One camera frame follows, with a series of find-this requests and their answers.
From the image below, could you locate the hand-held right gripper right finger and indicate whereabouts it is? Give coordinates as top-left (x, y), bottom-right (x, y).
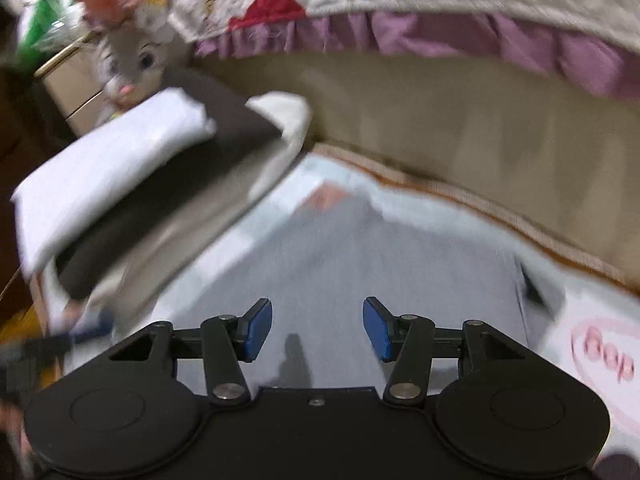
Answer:
top-left (362, 296), bottom-right (527, 404)

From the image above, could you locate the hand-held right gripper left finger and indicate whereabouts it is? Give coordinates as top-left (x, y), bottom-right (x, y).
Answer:
top-left (107, 297), bottom-right (274, 407)

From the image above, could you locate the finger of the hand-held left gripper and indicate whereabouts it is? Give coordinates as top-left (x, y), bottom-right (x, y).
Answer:
top-left (50, 310), bottom-right (116, 348)

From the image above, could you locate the grey knit sweater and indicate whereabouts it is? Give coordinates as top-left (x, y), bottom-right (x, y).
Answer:
top-left (165, 190), bottom-right (546, 391)

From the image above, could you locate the dark grey folded cloth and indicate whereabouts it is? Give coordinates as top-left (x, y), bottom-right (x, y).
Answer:
top-left (52, 67), bottom-right (283, 301)

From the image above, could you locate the white folded cloth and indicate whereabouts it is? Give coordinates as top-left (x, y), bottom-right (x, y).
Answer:
top-left (10, 87), bottom-right (218, 273)

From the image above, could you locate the beige mattress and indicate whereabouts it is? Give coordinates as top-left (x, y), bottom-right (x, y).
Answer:
top-left (190, 47), bottom-right (640, 291)

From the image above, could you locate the cream folded cloth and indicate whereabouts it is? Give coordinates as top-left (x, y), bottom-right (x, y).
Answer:
top-left (40, 91), bottom-right (313, 331)

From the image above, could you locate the beige cabinet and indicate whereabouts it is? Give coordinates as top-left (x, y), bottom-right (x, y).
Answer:
top-left (35, 30), bottom-right (116, 136)

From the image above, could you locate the grey plush bunny toy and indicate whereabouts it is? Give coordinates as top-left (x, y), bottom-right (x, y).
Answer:
top-left (75, 0), bottom-right (181, 126)

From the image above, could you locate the green plastic bag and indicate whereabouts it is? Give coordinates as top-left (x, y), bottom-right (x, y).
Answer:
top-left (17, 0), bottom-right (76, 61)

